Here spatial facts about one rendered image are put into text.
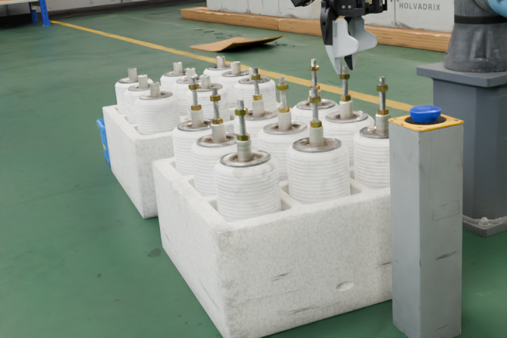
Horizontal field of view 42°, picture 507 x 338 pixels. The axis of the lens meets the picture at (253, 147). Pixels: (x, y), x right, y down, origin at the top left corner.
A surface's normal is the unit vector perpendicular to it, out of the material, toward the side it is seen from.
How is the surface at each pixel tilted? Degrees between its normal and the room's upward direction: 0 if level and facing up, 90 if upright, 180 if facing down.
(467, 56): 73
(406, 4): 90
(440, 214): 90
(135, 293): 0
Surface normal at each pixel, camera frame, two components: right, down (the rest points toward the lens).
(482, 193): -0.28, 0.29
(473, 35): -0.60, -0.03
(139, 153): 0.37, 0.24
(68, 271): -0.07, -0.96
